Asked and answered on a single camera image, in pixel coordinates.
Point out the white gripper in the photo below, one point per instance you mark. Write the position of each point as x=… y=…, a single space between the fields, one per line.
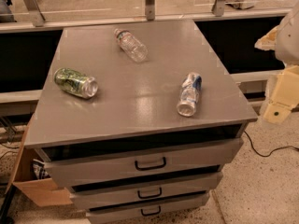
x=289 y=42

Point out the clear plastic water bottle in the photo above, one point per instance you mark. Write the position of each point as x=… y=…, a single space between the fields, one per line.
x=135 y=49

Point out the blue white crushed can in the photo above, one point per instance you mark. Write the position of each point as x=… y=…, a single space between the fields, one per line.
x=189 y=94

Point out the grey drawer cabinet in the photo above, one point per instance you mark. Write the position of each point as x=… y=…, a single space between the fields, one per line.
x=136 y=104

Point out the bottom grey drawer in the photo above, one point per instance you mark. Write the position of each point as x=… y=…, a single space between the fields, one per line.
x=148 y=209

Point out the grey drawer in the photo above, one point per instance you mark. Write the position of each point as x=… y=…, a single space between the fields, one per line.
x=145 y=191
x=99 y=169
x=148 y=209

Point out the green aluminium can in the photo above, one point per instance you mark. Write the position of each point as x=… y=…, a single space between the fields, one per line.
x=75 y=83

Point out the middle grey drawer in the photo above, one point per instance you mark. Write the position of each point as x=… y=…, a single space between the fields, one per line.
x=145 y=191

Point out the top grey drawer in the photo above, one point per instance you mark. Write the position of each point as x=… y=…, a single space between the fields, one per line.
x=99 y=169

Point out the crumpled bag in box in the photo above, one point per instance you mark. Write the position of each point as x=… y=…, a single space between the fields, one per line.
x=39 y=170

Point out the cardboard box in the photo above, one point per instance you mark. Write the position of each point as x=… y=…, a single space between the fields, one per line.
x=42 y=192

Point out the right metal railing post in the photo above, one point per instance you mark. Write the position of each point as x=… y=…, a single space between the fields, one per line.
x=218 y=7

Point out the metal railing post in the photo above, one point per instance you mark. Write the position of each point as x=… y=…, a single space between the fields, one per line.
x=35 y=14
x=218 y=7
x=150 y=10

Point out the middle metal railing post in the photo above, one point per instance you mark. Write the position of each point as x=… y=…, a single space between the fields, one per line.
x=150 y=10

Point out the left metal railing post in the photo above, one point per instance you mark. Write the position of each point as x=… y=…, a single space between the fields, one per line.
x=35 y=14

